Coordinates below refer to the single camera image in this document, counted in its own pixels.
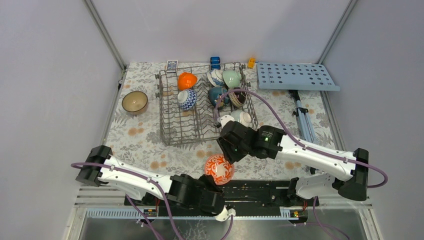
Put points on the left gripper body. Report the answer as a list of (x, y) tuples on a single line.
[(204, 183)]

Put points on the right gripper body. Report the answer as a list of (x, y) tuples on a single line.
[(233, 153)]

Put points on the red and white bowl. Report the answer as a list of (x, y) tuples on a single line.
[(219, 168)]

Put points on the grey wire dish rack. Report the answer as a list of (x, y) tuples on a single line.
[(199, 124)]

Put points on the brown glazed bowl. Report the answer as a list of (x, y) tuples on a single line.
[(135, 102)]

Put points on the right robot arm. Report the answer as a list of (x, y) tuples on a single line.
[(344, 172)]

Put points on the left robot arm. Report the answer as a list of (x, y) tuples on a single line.
[(102, 168)]

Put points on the pale green bowl front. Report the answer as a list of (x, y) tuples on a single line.
[(242, 117)]

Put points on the pale green bowl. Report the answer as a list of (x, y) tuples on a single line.
[(242, 117), (232, 78)]

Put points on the dark brown patterned bowl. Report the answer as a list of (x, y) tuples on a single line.
[(238, 99)]

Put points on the dark blue glazed bowl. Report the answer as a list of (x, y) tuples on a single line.
[(215, 93)]

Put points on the pale green bowl back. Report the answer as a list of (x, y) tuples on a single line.
[(232, 78)]

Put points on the blue zigzag patterned bowl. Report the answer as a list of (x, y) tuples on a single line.
[(187, 99)]

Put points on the blue floral white bowl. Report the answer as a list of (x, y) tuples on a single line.
[(215, 77)]

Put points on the orange bowl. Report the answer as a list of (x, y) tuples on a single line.
[(186, 80)]

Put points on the orange toy block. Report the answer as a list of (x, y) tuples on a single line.
[(251, 63)]

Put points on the light blue perforated board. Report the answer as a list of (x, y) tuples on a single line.
[(294, 76)]

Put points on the blue toy car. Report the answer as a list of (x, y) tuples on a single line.
[(215, 63)]

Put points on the playing card box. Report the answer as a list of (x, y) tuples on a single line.
[(171, 66)]

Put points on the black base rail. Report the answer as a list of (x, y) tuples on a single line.
[(246, 197)]

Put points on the white slotted cable duct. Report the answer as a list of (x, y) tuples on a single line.
[(127, 213)]

